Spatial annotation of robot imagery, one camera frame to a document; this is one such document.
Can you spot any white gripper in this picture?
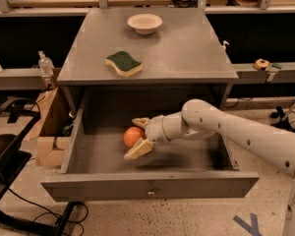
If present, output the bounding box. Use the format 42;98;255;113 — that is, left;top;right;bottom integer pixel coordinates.
124;115;169;160

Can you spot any orange fruit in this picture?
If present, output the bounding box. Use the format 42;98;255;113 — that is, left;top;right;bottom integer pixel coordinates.
123;127;145;148

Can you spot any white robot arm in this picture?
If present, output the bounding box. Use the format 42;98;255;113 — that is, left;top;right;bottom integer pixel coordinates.
124;99;295;236

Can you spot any grey open top drawer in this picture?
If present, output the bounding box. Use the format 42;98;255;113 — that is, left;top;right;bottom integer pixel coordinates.
42;88;259;202

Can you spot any metal drawer knob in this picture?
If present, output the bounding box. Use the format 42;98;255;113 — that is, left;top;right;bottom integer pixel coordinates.
147;187;155;198

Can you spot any grey cabinet counter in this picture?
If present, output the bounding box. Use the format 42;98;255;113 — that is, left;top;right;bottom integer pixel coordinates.
56;7;239;114

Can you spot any green yellow sponge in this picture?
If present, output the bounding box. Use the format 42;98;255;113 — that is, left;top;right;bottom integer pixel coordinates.
105;51;143;78

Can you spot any cardboard box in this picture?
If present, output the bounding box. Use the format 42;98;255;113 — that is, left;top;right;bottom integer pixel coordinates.
26;88;70;167

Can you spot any white ceramic bowl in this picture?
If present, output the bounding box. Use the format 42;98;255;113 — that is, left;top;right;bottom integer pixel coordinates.
128;14;163;35

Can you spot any clear plastic bottle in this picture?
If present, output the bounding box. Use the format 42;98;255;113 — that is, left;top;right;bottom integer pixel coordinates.
38;51;54;75

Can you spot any black floor cable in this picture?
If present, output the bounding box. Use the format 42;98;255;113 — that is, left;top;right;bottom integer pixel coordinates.
8;187;89;236

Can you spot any black chair frame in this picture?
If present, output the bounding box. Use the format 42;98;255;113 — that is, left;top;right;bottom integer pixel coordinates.
0;97;77;236

